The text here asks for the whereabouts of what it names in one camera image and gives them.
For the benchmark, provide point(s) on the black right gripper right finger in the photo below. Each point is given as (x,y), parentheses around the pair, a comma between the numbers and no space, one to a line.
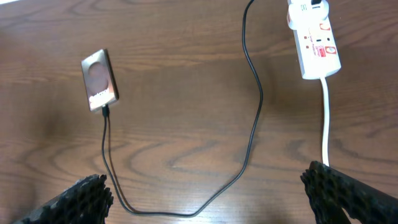
(336,198)

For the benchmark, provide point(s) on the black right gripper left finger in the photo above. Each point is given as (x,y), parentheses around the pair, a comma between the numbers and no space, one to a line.
(86,202)

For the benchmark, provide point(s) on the Galaxy smartphone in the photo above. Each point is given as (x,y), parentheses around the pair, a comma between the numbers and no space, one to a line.
(100,84)

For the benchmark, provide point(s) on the white power strip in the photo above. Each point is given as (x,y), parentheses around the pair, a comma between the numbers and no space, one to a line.
(317,51)

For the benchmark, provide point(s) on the white charger plug adapter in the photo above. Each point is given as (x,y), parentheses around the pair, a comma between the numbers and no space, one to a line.
(303,13)

